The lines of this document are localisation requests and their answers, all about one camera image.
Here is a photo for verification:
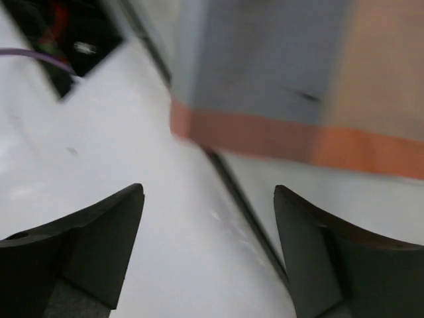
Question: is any aluminium table edge rail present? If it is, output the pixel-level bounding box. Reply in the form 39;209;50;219
119;1;288;286

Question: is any orange grey checked pillowcase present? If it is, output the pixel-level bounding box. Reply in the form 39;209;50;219
170;1;423;180

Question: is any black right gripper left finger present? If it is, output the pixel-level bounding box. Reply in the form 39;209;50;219
1;184;144;317

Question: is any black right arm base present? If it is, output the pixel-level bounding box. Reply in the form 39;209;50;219
1;1;123;99

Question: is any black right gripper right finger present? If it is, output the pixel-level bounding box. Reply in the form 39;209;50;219
274;185;423;317

